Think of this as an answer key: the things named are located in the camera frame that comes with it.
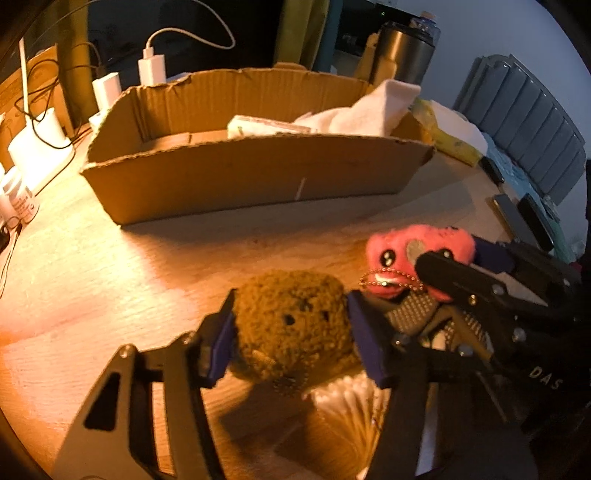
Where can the pink plush toy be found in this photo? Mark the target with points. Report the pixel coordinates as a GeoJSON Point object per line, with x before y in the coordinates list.
{"type": "Point", "coordinates": [392, 249]}

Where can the teal curtain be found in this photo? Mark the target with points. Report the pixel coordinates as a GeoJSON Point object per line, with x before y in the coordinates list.
{"type": "Point", "coordinates": [333, 34]}

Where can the steel thermos cup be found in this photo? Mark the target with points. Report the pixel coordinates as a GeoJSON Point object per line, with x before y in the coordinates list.
{"type": "Point", "coordinates": [406, 53]}

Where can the cotton swab box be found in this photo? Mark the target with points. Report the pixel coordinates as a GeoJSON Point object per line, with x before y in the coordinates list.
{"type": "Point", "coordinates": [346, 410]}

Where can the blue blanket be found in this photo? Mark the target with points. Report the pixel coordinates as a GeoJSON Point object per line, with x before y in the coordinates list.
{"type": "Point", "coordinates": [517, 175]}

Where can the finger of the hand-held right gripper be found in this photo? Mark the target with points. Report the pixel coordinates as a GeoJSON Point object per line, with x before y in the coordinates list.
{"type": "Point", "coordinates": [455, 279]}
{"type": "Point", "coordinates": [494, 256]}

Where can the silver phone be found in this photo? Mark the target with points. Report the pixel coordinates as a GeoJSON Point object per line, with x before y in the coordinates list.
{"type": "Point", "coordinates": [510, 217]}

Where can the large black phone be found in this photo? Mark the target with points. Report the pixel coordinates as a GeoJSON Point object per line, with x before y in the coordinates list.
{"type": "Point", "coordinates": [535, 221]}

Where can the grey padded headboard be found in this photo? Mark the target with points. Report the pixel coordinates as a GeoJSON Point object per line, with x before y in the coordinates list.
{"type": "Point", "coordinates": [521, 124]}

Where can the studded pouch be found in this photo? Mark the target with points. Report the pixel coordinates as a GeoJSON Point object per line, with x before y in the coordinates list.
{"type": "Point", "coordinates": [415, 316]}

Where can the plastic water bottle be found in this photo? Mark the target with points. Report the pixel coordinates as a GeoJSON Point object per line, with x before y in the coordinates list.
{"type": "Point", "coordinates": [425, 21]}

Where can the printed tissue packet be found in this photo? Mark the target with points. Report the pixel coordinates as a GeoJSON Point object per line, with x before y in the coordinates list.
{"type": "Point", "coordinates": [258, 125]}

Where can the yellow tissue packet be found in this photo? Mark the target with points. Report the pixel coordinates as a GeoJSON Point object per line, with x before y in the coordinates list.
{"type": "Point", "coordinates": [457, 148]}

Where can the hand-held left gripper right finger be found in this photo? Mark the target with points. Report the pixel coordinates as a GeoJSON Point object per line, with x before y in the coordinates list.
{"type": "Point", "coordinates": [365, 339]}

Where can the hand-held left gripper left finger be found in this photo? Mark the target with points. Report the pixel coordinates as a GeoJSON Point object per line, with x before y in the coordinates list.
{"type": "Point", "coordinates": [221, 334]}

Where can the brown plush toy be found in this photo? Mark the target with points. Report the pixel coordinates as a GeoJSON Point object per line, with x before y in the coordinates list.
{"type": "Point", "coordinates": [286, 332]}

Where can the white power strip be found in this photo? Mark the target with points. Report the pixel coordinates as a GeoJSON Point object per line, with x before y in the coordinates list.
{"type": "Point", "coordinates": [98, 122]}

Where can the white cloth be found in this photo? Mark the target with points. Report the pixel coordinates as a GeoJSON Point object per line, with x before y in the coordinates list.
{"type": "Point", "coordinates": [369, 110]}

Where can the brown storage carton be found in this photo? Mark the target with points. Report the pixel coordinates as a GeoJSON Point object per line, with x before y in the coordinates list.
{"type": "Point", "coordinates": [41, 69]}

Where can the yellow curtain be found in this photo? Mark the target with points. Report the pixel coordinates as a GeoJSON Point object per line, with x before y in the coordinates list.
{"type": "Point", "coordinates": [71, 55]}
{"type": "Point", "coordinates": [304, 32]}

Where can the tan paper bag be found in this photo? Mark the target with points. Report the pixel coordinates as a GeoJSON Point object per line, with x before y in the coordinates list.
{"type": "Point", "coordinates": [369, 57]}

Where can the white desk lamp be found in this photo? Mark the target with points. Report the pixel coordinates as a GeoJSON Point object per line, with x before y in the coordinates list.
{"type": "Point", "coordinates": [39, 147]}

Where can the small black phone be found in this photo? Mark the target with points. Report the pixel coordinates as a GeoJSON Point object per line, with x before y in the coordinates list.
{"type": "Point", "coordinates": [493, 170]}

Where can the cardboard box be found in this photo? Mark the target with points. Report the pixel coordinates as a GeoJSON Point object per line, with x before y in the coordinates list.
{"type": "Point", "coordinates": [231, 180]}

